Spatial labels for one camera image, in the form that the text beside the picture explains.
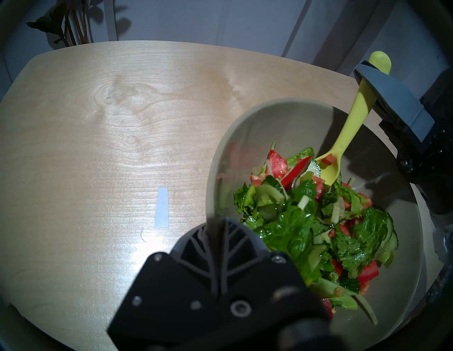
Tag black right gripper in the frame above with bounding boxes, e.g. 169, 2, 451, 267
354, 60, 453, 215

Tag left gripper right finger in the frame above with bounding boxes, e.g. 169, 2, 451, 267
221, 217, 329, 333

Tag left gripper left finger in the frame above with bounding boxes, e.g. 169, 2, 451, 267
108, 217, 222, 342

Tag yellow-green plastic spoon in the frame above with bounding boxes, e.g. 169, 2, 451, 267
315, 51, 392, 186

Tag mixed green salad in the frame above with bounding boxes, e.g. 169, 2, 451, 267
233, 142, 400, 326

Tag beige salad bowl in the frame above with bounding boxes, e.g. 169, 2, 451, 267
205, 98, 424, 351

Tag white tape strip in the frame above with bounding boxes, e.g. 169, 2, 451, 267
154, 186, 170, 228

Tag tall dark-leaved potted plant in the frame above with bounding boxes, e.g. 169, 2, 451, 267
26, 0, 104, 47

